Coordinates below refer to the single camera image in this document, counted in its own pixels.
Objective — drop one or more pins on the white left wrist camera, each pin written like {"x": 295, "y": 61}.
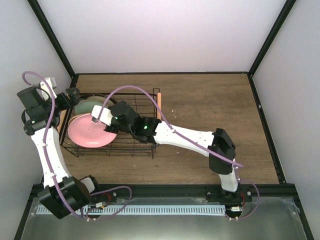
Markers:
{"x": 49, "y": 84}

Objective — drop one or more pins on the black wire dish rack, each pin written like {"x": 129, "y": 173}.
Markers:
{"x": 124, "y": 144}

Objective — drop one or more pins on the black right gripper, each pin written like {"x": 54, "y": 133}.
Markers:
{"x": 110, "y": 130}

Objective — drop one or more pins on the pink plastic plate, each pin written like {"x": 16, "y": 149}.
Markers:
{"x": 88, "y": 134}

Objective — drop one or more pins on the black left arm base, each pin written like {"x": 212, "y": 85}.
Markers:
{"x": 99, "y": 203}

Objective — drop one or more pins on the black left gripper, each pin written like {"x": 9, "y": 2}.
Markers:
{"x": 67, "y": 104}

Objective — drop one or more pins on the white slotted cable duct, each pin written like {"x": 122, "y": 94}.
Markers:
{"x": 206, "y": 210}

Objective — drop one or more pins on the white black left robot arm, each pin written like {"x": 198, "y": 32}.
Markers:
{"x": 63, "y": 194}

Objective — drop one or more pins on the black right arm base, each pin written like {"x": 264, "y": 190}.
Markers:
{"x": 237, "y": 204}

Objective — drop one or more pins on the black aluminium cage frame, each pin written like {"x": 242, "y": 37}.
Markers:
{"x": 282, "y": 189}

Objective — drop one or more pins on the light blue floral plate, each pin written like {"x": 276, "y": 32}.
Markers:
{"x": 86, "y": 106}

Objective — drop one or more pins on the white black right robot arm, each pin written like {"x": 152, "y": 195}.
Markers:
{"x": 217, "y": 146}

